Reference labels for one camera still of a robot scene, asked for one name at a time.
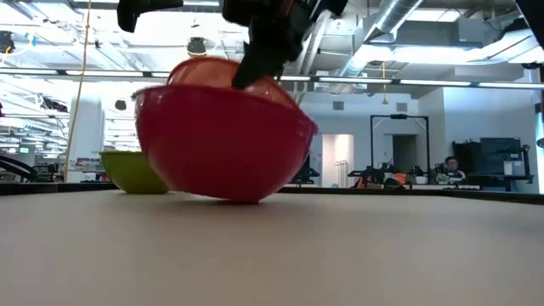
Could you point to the person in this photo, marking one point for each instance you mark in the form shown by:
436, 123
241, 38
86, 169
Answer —
453, 168

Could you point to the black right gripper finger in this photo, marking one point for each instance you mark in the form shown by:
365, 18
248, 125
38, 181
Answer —
265, 55

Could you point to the white pillar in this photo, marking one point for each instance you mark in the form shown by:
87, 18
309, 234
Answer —
87, 132

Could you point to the black round ceiling fixture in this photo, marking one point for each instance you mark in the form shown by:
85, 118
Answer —
196, 47

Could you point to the large red plastic bowl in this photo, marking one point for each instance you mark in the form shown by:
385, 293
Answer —
221, 144

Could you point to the black curved bracket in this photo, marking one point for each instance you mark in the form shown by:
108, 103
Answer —
17, 166

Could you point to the black table edge frame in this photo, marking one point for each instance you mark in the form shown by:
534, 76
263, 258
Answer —
467, 194

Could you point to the long ceiling light strip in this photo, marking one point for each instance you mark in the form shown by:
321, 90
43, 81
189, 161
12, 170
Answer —
425, 82

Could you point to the silver ventilation duct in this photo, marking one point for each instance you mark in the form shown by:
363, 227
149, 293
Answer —
382, 25

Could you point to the black equipment rack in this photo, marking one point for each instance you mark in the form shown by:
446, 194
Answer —
497, 159

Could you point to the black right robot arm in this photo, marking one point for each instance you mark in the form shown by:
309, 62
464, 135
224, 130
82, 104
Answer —
533, 19

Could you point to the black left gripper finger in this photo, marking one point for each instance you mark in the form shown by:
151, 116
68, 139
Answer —
140, 10

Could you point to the black rectangular stand frame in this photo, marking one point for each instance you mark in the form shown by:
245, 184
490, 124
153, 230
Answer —
399, 117

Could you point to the green plastic bowl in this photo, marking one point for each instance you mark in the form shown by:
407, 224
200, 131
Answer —
127, 174

